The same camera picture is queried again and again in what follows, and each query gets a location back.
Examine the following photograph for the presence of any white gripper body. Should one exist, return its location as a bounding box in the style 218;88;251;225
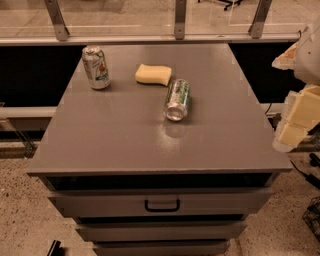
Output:
294;22;320;85

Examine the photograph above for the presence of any middle metal bracket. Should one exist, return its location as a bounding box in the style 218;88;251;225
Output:
174;0;187;40

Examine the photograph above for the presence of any grey drawer cabinet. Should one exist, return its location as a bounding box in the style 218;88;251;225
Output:
28;44;290;256

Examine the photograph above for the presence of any black drawer handle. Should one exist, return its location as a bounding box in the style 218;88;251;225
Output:
144;199;181;213

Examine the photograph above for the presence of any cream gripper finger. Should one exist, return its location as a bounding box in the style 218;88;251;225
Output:
272;84;320;152
272;43;297;70

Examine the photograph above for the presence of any metal bracket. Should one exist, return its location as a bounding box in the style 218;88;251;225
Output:
44;0;69;41
248;0;272;39
174;0;187;40

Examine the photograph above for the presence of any left metal bracket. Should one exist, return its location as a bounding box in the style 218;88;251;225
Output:
44;0;69;41

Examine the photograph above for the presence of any green soda can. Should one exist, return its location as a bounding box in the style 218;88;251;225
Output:
164;79;191;122

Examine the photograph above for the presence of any metal window rail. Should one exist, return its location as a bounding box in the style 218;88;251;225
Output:
0;31;301;47

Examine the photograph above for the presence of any black cable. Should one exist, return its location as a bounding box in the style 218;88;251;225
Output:
289;160;320;189

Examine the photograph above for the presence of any black wire basket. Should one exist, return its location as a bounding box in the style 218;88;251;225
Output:
303;197;320;242

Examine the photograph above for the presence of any black object on floor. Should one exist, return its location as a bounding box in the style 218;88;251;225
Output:
47;240;64;256

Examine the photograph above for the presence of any yellow sponge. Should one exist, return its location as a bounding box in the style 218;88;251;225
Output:
135;64;172;86

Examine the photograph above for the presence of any right metal bracket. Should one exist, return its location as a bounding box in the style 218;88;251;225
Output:
248;0;272;39

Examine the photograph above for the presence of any white soda can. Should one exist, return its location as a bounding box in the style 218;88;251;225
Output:
82;46;111;90

